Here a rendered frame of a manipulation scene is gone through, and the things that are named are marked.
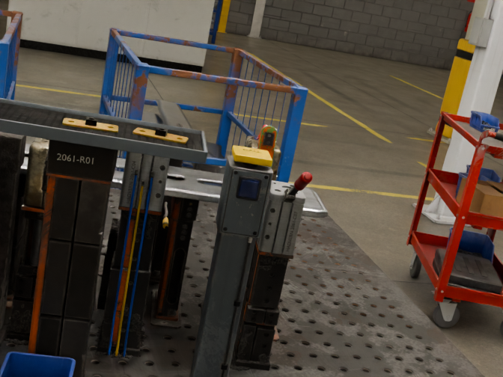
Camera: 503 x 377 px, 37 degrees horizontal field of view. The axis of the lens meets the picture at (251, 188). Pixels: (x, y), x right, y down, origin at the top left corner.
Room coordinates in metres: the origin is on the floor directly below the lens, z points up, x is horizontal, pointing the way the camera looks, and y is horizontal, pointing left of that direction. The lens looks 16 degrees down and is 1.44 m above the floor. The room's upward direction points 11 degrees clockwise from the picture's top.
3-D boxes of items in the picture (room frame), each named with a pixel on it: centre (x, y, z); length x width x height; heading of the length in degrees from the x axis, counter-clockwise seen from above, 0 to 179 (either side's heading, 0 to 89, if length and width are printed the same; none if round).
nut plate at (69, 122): (1.12, 0.26, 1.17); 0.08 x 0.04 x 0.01; 102
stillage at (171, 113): (3.89, 0.40, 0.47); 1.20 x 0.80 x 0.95; 19
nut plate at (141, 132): (1.15, 0.16, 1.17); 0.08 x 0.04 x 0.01; 89
